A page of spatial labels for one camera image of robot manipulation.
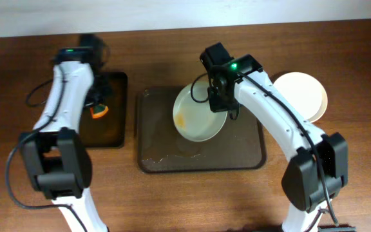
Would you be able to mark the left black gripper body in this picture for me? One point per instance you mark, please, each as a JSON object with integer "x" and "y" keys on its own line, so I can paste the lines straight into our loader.
{"x": 96, "y": 97}

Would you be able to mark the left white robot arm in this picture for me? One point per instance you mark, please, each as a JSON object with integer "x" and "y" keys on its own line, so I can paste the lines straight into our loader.
{"x": 55, "y": 159}

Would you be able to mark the large brown serving tray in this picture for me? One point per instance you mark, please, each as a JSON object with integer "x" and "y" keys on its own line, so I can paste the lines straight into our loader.
{"x": 161, "y": 149}

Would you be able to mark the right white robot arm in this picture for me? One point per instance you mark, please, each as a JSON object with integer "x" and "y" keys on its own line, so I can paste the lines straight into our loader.
{"x": 318, "y": 163}

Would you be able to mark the small black water tray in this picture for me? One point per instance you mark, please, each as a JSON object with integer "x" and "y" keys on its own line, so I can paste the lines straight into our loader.
{"x": 107, "y": 131}

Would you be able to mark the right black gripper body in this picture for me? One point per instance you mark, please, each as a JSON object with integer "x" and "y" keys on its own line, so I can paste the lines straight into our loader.
{"x": 221, "y": 105}

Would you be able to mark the white plate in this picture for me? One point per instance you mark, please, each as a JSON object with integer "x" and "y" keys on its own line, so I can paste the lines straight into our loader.
{"x": 304, "y": 93}
{"x": 193, "y": 120}

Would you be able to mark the orange green sponge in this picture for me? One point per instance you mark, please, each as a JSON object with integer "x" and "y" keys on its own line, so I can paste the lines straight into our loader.
{"x": 98, "y": 111}

